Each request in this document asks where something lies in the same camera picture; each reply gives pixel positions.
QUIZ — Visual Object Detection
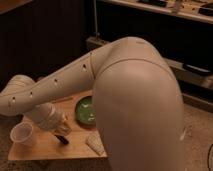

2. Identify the green bowl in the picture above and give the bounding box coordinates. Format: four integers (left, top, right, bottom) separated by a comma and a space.
75, 96, 96, 125

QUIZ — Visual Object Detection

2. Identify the clear plastic cup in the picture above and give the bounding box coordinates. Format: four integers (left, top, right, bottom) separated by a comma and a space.
10, 122, 37, 147

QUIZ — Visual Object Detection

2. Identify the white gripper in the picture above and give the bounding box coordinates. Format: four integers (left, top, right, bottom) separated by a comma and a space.
38, 112, 71, 135

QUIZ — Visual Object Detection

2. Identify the metal shelf unit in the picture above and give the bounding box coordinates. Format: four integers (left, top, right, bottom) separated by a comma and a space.
85, 0, 213, 113

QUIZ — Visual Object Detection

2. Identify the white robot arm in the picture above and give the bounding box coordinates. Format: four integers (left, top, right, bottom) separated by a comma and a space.
0, 37, 185, 171

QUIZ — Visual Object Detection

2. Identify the black eraser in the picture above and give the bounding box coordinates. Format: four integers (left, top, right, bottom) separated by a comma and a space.
54, 135, 69, 145

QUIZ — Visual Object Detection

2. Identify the wooden folding table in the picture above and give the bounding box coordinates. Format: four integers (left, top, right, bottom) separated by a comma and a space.
8, 90, 107, 161

